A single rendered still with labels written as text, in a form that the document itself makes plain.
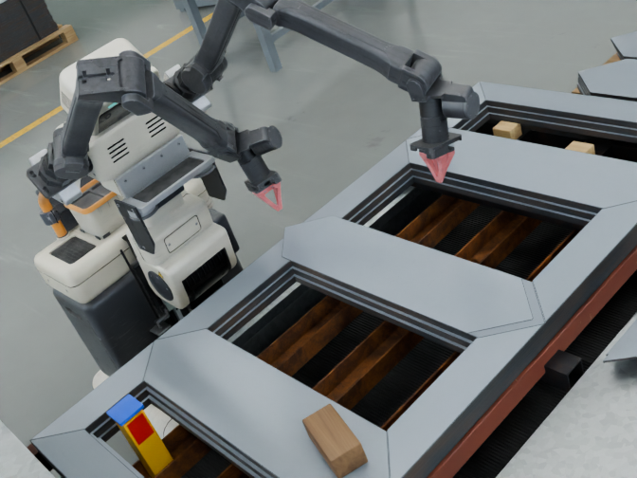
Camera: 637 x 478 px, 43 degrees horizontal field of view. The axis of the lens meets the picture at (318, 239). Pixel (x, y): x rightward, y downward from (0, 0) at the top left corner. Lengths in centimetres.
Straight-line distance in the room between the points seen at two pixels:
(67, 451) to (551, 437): 94
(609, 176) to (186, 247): 112
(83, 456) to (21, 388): 191
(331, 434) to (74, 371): 221
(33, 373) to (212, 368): 199
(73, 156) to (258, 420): 74
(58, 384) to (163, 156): 157
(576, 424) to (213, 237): 117
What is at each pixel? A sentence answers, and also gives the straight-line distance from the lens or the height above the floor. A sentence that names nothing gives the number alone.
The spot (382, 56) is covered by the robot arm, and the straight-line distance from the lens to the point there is 172.
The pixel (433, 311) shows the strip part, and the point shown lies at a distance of 167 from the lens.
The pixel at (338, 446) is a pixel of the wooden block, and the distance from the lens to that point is 142.
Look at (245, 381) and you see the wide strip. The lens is 168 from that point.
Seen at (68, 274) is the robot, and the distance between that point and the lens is 246.
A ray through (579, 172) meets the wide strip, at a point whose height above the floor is 87.
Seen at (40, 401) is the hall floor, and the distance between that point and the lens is 350.
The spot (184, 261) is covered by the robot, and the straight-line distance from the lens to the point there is 227.
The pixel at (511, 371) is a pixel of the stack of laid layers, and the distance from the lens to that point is 155.
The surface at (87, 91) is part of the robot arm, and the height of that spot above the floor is 145.
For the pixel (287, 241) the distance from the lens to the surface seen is 202.
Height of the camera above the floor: 194
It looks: 33 degrees down
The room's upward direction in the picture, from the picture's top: 21 degrees counter-clockwise
